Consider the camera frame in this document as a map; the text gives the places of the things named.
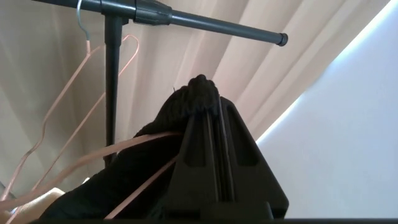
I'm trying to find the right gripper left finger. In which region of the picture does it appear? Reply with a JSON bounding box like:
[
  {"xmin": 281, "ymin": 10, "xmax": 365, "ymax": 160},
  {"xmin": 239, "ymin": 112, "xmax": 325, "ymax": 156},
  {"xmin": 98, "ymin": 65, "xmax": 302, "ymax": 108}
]
[{"xmin": 164, "ymin": 112, "xmax": 220, "ymax": 219}]

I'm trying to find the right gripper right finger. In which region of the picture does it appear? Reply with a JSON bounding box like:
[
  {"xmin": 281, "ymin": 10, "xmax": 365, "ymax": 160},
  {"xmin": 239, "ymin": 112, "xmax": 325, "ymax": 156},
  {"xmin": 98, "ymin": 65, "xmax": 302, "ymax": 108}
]
[{"xmin": 218, "ymin": 96, "xmax": 290, "ymax": 219}]

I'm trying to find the black garment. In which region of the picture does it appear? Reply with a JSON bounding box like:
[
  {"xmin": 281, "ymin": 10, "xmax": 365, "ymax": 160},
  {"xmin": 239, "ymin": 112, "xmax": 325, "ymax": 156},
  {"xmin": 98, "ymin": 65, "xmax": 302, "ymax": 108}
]
[{"xmin": 39, "ymin": 73, "xmax": 222, "ymax": 219}]

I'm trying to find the pink clothes hanger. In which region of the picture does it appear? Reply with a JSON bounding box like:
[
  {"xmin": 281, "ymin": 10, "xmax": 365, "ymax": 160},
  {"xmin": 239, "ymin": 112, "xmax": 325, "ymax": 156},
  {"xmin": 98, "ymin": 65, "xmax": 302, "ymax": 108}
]
[
  {"xmin": 0, "ymin": 131, "xmax": 183, "ymax": 220},
  {"xmin": 0, "ymin": 0, "xmax": 140, "ymax": 224}
]

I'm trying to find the black clothes rack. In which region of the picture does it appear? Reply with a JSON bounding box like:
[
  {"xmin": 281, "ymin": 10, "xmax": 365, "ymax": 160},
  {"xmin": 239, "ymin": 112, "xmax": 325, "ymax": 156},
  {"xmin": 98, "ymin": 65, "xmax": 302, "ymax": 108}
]
[{"xmin": 30, "ymin": 0, "xmax": 289, "ymax": 169}]

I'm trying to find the beige curtain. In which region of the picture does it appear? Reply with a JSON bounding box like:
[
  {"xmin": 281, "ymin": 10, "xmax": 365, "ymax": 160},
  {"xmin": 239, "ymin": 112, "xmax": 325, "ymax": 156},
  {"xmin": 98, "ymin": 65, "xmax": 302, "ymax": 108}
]
[{"xmin": 0, "ymin": 0, "xmax": 391, "ymax": 200}]

